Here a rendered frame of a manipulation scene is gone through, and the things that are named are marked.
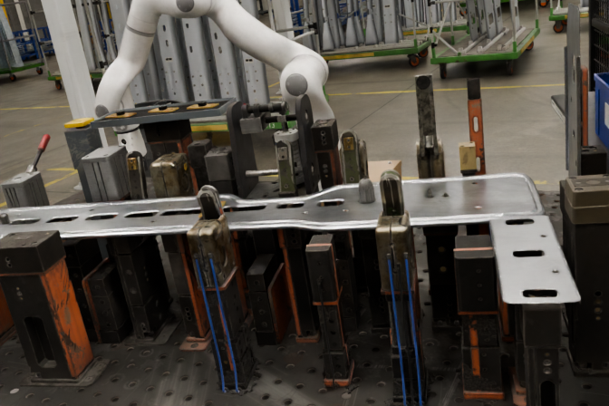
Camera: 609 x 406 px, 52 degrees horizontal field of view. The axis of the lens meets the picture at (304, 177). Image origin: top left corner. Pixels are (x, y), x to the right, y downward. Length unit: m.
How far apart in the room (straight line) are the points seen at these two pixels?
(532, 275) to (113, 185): 1.02
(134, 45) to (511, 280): 1.41
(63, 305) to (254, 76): 4.63
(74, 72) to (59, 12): 0.47
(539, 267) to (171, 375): 0.79
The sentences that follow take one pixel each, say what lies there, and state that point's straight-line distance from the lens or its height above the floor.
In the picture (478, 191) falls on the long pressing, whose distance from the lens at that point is 1.27.
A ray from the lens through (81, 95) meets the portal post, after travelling 5.34.
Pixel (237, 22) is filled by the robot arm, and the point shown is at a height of 1.35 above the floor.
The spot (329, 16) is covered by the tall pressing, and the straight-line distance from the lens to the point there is 9.38.
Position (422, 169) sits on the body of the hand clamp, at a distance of 1.38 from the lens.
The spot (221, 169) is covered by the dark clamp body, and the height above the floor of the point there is 1.04.
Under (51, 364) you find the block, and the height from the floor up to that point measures 0.74.
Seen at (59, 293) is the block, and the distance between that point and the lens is 1.40.
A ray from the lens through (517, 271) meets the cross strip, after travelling 0.97.
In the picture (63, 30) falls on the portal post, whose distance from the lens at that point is 5.30.
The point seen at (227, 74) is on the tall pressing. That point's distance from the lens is 5.98.
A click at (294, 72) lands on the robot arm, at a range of 1.77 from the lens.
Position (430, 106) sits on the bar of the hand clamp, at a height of 1.15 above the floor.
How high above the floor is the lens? 1.46
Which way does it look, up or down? 18 degrees down
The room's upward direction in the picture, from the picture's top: 9 degrees counter-clockwise
